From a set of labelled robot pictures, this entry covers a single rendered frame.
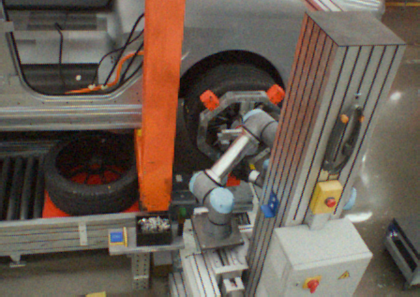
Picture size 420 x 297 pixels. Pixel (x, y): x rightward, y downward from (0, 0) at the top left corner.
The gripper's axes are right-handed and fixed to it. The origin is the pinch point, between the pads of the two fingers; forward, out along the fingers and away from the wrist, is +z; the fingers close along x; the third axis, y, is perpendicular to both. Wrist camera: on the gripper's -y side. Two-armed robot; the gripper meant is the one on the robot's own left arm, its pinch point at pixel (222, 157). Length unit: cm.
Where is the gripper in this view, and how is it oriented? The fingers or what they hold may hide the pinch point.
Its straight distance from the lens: 282.9
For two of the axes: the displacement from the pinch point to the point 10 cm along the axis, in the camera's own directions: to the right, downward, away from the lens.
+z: -8.3, -4.1, 3.8
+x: 5.5, -4.7, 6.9
